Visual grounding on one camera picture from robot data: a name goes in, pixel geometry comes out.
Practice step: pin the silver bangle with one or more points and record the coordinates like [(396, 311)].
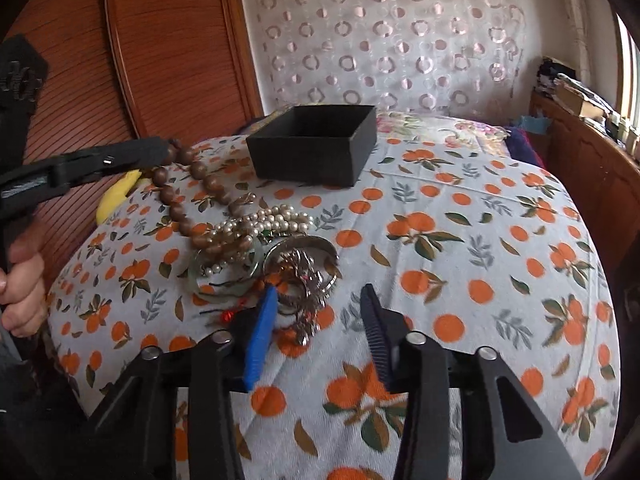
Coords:
[(294, 257)]

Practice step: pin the clutter pile on cabinet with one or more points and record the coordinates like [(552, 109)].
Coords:
[(557, 81)]

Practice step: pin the orange print bed sheet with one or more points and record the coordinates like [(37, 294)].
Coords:
[(472, 248)]

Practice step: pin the wooden side cabinet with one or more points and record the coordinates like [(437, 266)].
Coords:
[(603, 182)]

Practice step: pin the person's left hand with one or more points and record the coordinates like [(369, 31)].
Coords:
[(22, 288)]

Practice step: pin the black jewelry box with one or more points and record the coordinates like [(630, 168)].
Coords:
[(315, 144)]

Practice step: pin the silver charm chain jewelry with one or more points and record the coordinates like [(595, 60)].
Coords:
[(305, 312)]

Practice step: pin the teal cloth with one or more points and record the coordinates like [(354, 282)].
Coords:
[(535, 124)]

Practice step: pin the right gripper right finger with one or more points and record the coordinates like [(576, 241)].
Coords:
[(382, 327)]

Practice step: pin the dark blue blanket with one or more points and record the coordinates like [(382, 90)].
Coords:
[(520, 148)]

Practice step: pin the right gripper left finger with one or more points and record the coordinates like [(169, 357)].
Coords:
[(252, 332)]

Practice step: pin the pink circle pattern curtain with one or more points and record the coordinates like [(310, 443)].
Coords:
[(456, 58)]

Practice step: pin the yellow plush toy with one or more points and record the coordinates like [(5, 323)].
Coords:
[(115, 195)]

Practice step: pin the wooden wardrobe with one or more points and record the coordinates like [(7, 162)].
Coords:
[(123, 69)]

